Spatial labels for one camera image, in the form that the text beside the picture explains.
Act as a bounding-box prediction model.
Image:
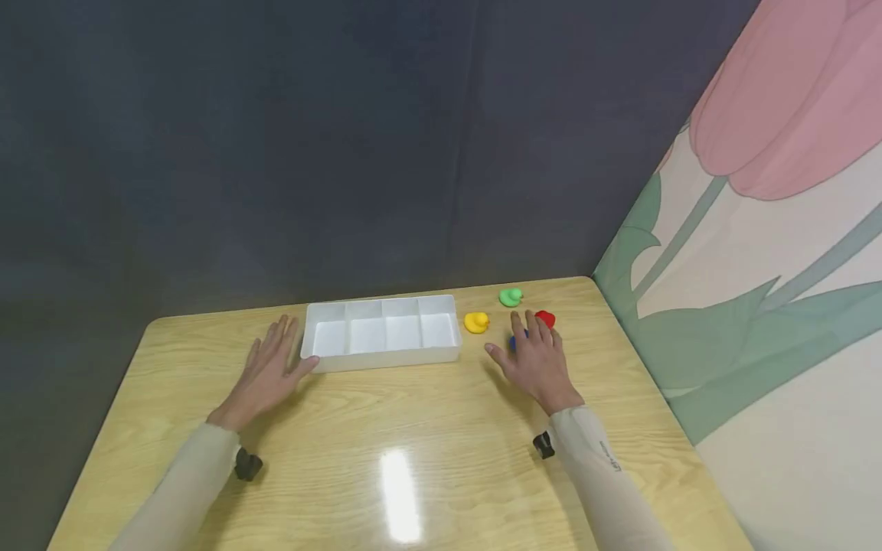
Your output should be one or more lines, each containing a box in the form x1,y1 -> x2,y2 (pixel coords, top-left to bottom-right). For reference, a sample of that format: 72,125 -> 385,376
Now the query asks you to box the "person's left forearm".
110,422 -> 242,551

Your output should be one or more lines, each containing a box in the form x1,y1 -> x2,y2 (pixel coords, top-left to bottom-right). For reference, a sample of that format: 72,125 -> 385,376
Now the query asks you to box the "person's right forearm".
549,405 -> 676,551

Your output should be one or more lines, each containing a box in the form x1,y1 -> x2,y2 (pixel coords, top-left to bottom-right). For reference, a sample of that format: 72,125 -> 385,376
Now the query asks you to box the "white divided plastic tray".
299,295 -> 462,373

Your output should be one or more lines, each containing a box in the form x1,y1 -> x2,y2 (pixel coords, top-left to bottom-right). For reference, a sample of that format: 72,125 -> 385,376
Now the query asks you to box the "person's left hand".
206,315 -> 321,433

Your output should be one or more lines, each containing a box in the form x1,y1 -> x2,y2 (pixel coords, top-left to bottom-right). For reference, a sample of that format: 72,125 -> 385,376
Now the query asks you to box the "person's right hand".
484,308 -> 586,418

